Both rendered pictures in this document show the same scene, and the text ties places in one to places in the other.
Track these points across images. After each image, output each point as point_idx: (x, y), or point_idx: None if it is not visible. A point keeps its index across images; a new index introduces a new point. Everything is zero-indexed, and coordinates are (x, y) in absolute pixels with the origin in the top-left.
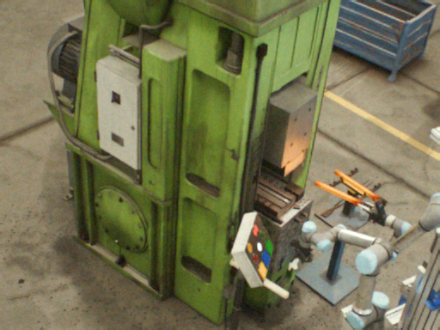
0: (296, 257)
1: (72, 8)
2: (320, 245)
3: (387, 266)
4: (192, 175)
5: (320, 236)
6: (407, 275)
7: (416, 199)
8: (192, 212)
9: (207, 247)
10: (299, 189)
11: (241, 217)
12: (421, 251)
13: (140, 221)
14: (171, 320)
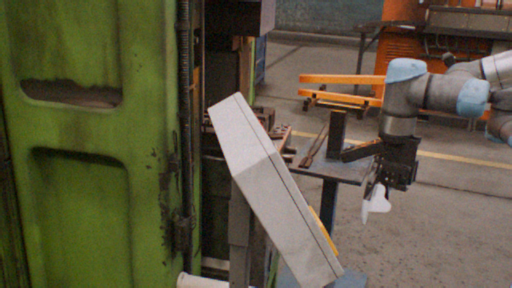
0: (376, 180)
1: None
2: (471, 94)
3: (377, 251)
4: (39, 86)
5: (456, 76)
6: (410, 254)
7: None
8: (59, 194)
9: (112, 273)
10: (266, 110)
11: (188, 152)
12: (399, 222)
13: None
14: None
